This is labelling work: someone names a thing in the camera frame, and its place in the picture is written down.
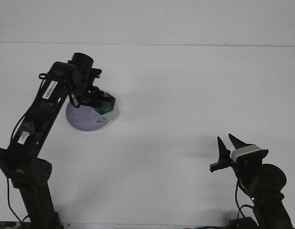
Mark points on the pale blue hexagonal cup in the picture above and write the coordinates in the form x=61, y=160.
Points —
x=111, y=112

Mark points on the round purple plate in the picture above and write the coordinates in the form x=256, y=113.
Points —
x=80, y=119

